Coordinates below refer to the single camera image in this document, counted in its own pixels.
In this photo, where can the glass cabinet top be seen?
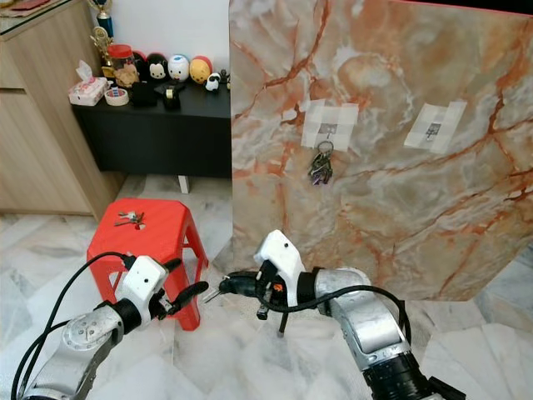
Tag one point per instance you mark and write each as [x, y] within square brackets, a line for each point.
[25, 21]

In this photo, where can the light wooden cabinet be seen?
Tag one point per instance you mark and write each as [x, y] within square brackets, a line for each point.
[42, 142]

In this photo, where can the small metal wall hook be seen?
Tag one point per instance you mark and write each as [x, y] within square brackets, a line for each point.
[434, 130]
[327, 130]

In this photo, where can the white tape patch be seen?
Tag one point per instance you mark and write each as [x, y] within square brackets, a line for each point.
[454, 123]
[346, 123]

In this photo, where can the black fabric pouch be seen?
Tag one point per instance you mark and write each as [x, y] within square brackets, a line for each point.
[143, 96]

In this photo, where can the white pink tissue pack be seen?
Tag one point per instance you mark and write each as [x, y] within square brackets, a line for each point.
[87, 90]

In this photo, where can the marble pattern board red edge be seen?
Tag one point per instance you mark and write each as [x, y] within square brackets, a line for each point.
[400, 208]

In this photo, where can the red packet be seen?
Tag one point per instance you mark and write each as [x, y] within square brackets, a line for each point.
[31, 4]

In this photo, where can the Mickey Mouse plush ball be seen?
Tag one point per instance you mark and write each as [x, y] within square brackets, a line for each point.
[156, 71]

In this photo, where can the black low TV console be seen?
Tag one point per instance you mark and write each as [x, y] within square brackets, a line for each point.
[158, 142]

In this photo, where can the clear jar red lid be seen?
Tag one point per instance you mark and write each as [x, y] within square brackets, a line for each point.
[123, 73]

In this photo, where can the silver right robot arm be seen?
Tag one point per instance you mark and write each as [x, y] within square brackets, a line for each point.
[366, 325]

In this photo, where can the small panda plush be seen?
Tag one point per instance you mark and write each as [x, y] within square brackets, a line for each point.
[213, 82]

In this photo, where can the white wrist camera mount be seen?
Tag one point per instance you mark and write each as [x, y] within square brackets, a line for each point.
[279, 254]
[146, 279]

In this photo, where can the white console leg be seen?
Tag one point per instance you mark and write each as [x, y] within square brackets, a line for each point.
[181, 184]

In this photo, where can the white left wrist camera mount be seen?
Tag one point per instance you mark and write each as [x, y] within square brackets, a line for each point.
[146, 279]

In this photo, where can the tall blue gold trophy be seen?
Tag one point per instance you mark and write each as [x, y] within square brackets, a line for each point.
[104, 17]

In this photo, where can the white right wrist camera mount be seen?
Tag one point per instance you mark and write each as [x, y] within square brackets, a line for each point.
[279, 254]

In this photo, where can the white Donald Duck plush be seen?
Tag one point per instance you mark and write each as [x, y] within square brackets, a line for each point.
[178, 68]

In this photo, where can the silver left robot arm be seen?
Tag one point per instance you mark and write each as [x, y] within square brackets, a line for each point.
[83, 342]

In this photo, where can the beige masking tape roll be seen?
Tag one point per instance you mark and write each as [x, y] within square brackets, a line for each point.
[109, 97]

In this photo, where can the small gold trophy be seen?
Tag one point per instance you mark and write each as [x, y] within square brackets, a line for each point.
[103, 46]

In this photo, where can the red plastic stool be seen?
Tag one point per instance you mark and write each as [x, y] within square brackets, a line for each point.
[158, 237]

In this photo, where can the yellow Winnie Pooh plush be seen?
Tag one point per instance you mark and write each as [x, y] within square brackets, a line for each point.
[200, 72]

